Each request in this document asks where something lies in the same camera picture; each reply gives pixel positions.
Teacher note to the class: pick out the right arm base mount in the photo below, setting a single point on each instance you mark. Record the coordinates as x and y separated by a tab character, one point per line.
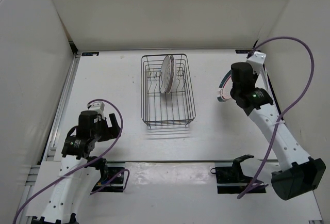
230	178

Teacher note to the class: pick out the white plate in rack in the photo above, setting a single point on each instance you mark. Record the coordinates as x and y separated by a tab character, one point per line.
167	74

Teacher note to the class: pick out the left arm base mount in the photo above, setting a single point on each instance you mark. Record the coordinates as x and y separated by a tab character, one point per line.
115	182

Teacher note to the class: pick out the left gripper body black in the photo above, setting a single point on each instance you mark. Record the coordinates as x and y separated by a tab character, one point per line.
102	132

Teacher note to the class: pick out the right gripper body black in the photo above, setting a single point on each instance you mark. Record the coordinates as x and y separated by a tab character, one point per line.
254	76

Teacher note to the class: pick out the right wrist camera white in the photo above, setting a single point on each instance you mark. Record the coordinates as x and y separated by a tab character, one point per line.
256	59

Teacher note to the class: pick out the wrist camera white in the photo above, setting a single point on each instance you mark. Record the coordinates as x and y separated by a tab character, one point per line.
256	59
97	106

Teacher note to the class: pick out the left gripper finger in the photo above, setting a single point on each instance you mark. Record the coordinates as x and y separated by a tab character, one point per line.
113	121
116	133

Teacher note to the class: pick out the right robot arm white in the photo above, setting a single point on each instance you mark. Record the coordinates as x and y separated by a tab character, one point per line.
299	172

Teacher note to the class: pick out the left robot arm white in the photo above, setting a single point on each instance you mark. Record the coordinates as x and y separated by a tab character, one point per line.
79	171

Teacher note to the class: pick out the green red rimmed plate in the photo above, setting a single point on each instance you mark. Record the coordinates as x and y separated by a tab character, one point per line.
225	86

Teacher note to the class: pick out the wire dish rack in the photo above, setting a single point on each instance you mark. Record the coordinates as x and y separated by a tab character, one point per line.
162	109

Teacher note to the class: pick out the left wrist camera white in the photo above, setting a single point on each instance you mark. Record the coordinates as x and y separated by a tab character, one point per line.
97	106

